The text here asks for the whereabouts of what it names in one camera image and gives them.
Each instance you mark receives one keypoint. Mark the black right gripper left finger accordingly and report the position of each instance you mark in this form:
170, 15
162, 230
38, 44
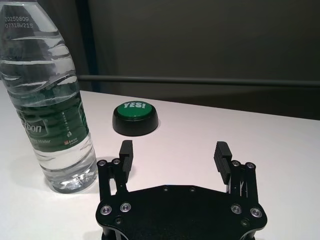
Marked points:
126, 160

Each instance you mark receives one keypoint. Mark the grey horizontal rail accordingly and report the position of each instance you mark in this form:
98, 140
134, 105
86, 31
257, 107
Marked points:
200, 80

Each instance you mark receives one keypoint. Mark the clear water bottle green label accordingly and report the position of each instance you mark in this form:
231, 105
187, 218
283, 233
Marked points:
55, 130

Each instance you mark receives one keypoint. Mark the green YES button black base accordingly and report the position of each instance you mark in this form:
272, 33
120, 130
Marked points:
135, 120

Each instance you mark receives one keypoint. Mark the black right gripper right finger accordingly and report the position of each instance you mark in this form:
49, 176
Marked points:
222, 160

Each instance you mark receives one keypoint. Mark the blue vertical post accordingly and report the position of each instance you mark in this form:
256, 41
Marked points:
93, 45

